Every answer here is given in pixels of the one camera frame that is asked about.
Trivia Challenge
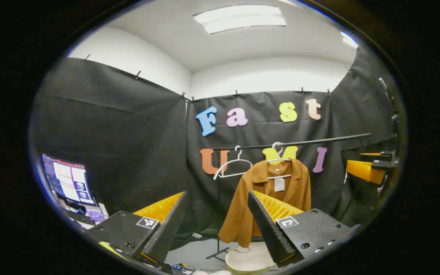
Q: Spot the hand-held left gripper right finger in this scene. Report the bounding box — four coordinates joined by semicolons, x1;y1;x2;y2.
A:
247;190;360;268

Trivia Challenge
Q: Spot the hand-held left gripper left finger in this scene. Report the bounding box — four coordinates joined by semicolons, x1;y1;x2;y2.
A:
84;191;188;268

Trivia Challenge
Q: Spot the brown jacket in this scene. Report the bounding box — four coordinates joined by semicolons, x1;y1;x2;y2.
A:
218;159;312;249

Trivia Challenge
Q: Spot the yellow-rimmed laundry hamper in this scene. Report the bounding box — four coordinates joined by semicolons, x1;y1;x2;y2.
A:
225;244;281;275

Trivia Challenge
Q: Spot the white plastic hanger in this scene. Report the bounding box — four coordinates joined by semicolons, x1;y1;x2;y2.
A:
267;142;293;180
213;145;254;181

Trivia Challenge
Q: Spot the black device with blue lights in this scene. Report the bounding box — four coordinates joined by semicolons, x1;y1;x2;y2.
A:
170;263;196;275

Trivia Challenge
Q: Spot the black garment rack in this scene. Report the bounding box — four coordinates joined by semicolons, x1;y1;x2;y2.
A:
206;133;372;261

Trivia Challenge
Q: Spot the black keyboard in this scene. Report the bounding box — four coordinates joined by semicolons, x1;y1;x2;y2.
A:
65;209;96;226

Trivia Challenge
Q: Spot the small ceiling light panel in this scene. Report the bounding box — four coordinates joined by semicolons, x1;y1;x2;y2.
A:
340;31;359;49

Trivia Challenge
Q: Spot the computer monitor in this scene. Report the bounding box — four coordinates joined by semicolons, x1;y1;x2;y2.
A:
42;153;97;207

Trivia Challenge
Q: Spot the long ceiling light panel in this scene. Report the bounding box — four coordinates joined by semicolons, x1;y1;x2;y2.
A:
192;4;287;36

